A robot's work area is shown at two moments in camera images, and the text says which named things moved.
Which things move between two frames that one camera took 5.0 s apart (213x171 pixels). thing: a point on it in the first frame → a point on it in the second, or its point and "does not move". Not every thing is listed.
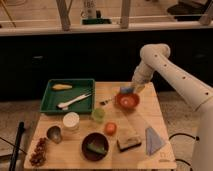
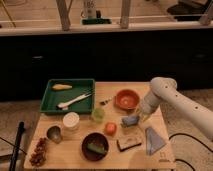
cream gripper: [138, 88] → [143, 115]
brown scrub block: [128, 142] does not move
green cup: [99, 114] does not move
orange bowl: [127, 101] does not move
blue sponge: [126, 90] → [130, 120]
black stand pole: [20, 131] does not move
